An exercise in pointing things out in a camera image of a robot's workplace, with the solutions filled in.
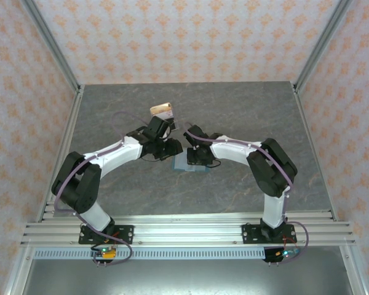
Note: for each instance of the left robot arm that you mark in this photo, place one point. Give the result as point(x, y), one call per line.
point(73, 184)

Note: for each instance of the teal card holder wallet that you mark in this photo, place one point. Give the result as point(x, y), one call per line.
point(181, 164)

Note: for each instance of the right power connector board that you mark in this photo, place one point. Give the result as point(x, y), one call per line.
point(287, 253)

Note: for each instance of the left aluminium side rail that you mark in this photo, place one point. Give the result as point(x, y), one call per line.
point(70, 123)

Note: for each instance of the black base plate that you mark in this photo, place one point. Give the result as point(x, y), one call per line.
point(252, 234)
point(123, 233)

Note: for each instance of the aluminium corner post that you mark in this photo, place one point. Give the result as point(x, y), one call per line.
point(321, 43)
point(52, 49)

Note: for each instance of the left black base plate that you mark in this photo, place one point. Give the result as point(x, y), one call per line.
point(123, 233)

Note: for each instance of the left yellow power connector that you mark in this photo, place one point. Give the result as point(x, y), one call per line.
point(107, 253)

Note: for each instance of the white pink card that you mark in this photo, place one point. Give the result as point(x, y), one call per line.
point(167, 115)

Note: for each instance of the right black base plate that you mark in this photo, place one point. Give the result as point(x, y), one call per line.
point(252, 234)

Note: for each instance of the right aluminium side rail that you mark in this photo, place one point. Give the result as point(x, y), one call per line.
point(310, 138)

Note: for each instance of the right aluminium corner post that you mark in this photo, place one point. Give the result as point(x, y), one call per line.
point(321, 43)

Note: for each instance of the grey metal sheet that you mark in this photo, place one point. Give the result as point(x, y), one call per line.
point(184, 276)

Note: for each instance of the left aluminium corner post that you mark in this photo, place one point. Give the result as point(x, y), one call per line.
point(52, 49)

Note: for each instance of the aluminium side rail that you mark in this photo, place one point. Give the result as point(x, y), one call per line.
point(310, 138)
point(70, 123)

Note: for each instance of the aluminium cross rail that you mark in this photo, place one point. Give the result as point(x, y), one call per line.
point(187, 230)

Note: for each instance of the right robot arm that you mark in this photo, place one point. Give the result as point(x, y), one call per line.
point(273, 175)

